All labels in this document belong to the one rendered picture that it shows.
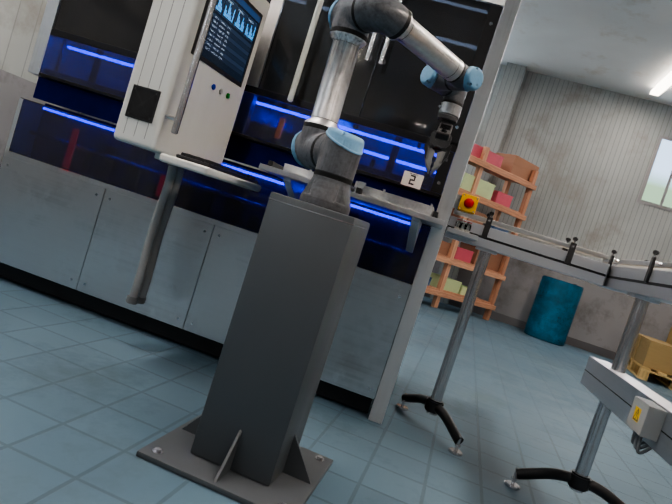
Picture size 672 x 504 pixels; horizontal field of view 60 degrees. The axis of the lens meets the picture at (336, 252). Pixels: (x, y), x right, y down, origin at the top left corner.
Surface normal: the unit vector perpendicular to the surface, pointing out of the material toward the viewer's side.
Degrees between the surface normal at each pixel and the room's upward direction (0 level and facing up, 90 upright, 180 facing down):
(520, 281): 90
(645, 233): 90
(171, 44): 90
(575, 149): 90
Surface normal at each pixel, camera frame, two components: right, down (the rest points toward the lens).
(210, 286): -0.17, 0.00
